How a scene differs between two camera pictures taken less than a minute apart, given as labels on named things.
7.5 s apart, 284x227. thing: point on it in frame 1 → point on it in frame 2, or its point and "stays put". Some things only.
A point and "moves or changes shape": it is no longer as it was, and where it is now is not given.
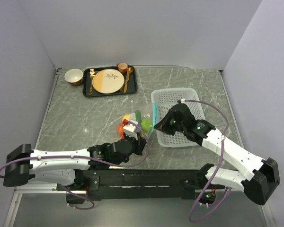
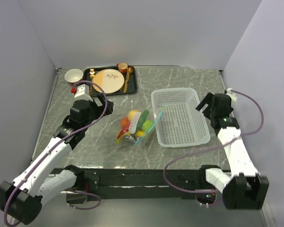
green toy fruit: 146,124 stays put
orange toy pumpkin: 119,129 moves or changes shape
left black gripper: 140,144 → 100,109
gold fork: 92,74 stays put
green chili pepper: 138,116 → 142,119
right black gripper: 163,126 → 207,100
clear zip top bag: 143,112 moves or changes shape
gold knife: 128,74 stays put
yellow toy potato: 126,116 → 131,114
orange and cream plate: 108,81 stays put
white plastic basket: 165,99 stays put
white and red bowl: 74,76 stays put
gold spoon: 131,69 stays put
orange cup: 123,67 stays put
